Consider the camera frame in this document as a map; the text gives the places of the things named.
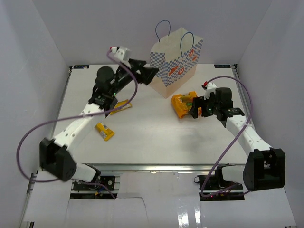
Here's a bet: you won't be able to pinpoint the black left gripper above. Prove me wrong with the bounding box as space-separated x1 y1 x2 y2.
110 58 159 95

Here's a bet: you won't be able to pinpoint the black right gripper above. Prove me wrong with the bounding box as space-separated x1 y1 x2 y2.
189 93 220 119

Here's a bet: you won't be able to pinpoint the orange mango candy bag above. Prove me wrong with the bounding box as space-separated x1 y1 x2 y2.
171 91 197 119

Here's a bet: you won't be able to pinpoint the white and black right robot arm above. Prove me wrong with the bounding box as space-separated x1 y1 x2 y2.
190 83 286 191

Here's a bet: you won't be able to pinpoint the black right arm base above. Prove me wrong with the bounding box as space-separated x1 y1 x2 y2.
193 175 245 202

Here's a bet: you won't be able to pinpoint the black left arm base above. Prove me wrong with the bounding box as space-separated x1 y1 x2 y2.
72 176 116 192

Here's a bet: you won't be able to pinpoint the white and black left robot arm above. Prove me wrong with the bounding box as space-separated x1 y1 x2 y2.
39 59 159 190

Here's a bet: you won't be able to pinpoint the yellow snack bar middle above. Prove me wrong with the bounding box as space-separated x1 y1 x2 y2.
110 99 133 115

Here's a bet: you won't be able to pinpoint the yellow snack bar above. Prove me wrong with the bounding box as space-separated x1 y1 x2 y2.
110 99 133 115
95 122 114 141

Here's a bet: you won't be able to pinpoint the yellow snack bar bottom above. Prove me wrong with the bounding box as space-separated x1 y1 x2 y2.
95 122 114 141

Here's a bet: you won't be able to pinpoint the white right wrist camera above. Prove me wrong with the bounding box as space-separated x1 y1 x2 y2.
202 81 217 100

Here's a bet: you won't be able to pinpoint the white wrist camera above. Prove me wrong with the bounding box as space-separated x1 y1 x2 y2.
110 46 131 61
202 81 217 100

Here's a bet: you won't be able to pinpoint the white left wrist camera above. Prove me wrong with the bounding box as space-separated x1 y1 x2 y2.
110 46 131 61

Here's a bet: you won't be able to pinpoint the checkered paper bag blue handles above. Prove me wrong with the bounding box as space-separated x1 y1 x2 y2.
150 20 203 98

